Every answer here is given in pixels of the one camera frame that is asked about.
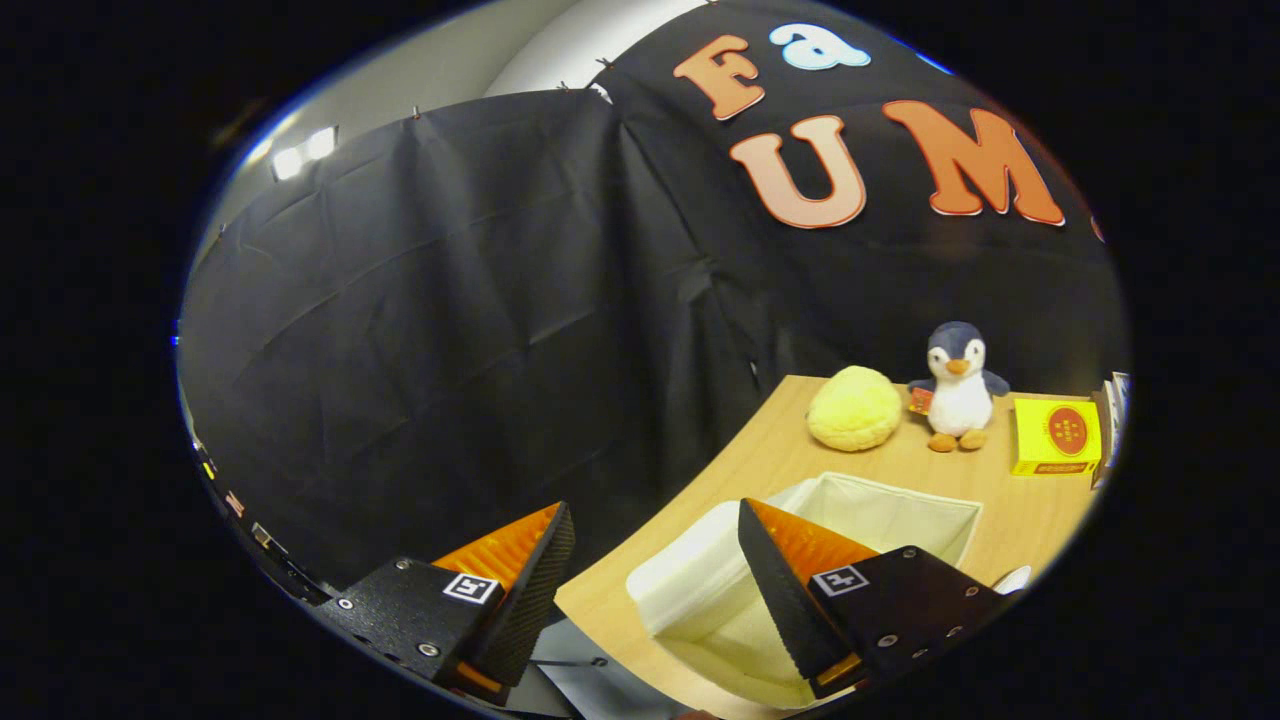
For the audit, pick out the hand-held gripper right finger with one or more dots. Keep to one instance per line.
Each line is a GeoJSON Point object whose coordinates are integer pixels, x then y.
{"type": "Point", "coordinates": [780, 590]}

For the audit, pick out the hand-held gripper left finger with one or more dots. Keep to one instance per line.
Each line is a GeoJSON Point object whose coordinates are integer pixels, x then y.
{"type": "Point", "coordinates": [535, 590]}

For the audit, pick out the beige fabric storage box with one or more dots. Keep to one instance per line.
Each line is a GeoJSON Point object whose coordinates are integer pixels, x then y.
{"type": "Point", "coordinates": [880, 520]}

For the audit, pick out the white canvas shoe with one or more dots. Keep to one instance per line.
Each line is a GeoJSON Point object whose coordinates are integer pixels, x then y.
{"type": "Point", "coordinates": [1012, 580]}

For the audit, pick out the yellow plush ball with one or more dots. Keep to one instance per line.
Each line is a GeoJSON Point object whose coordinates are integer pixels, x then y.
{"type": "Point", "coordinates": [855, 410]}

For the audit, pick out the black backdrop cloth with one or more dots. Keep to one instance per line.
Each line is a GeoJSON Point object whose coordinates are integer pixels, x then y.
{"type": "Point", "coordinates": [450, 350]}

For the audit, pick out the penguin plush toy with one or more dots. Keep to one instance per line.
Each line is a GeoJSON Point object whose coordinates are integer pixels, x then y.
{"type": "Point", "coordinates": [960, 400]}

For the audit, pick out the yellow book with red circle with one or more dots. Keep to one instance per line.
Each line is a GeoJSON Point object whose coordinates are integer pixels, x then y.
{"type": "Point", "coordinates": [1055, 435]}

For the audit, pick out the white book with illustrated cover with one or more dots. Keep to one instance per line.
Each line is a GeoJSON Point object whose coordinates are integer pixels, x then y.
{"type": "Point", "coordinates": [1122, 400]}

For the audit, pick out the ceiling light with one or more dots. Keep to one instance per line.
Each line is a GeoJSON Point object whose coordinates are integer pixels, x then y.
{"type": "Point", "coordinates": [305, 153]}

